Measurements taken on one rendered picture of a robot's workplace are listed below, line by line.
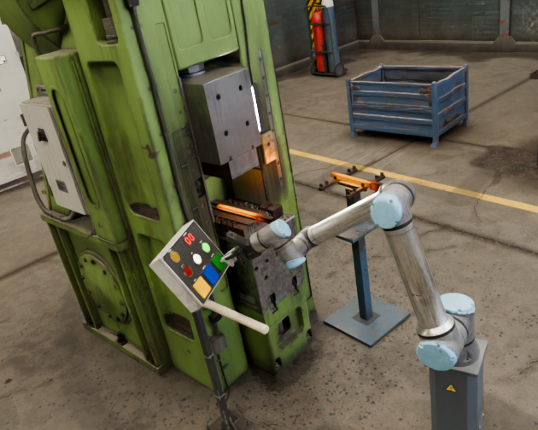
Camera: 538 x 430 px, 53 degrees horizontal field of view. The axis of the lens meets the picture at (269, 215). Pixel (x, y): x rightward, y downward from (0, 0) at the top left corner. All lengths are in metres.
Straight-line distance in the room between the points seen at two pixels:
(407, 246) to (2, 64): 6.38
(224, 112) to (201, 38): 0.37
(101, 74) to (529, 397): 2.70
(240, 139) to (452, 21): 8.40
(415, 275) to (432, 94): 4.21
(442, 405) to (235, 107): 1.66
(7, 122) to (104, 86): 4.96
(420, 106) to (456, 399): 4.18
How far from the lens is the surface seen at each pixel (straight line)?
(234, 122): 2.68
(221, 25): 2.82
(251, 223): 2.87
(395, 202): 1.93
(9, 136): 7.76
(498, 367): 3.36
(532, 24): 10.11
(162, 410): 3.38
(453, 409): 2.63
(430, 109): 6.21
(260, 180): 3.12
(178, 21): 2.66
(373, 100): 6.55
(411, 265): 2.04
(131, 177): 2.95
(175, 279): 2.33
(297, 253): 2.33
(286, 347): 3.32
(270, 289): 3.02
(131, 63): 2.49
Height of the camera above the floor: 2.27
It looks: 26 degrees down
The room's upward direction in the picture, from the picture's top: 11 degrees counter-clockwise
